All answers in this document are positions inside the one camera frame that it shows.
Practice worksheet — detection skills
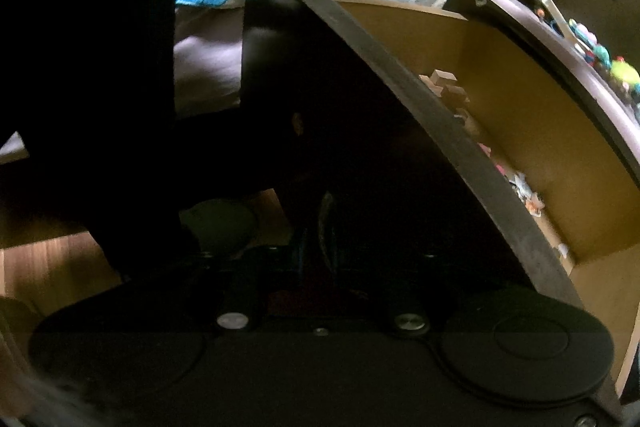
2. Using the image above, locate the wooden interlocking puzzle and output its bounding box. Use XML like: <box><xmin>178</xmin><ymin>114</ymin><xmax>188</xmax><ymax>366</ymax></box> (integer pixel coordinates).
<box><xmin>419</xmin><ymin>69</ymin><xmax>471</xmax><ymax>133</ymax></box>

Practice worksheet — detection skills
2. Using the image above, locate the teal toy figure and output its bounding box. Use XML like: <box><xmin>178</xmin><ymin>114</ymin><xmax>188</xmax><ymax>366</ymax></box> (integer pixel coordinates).
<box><xmin>592</xmin><ymin>44</ymin><xmax>612</xmax><ymax>69</ymax></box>

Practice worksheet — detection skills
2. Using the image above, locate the pink nightstand top mat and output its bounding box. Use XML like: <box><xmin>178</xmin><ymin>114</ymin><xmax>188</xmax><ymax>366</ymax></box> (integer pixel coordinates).
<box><xmin>448</xmin><ymin>0</ymin><xmax>639</xmax><ymax>178</ymax></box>

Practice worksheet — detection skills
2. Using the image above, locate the yellow-green round toy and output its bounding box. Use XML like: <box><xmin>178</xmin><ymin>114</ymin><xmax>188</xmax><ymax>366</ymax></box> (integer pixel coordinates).
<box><xmin>610</xmin><ymin>57</ymin><xmax>640</xmax><ymax>87</ymax></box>

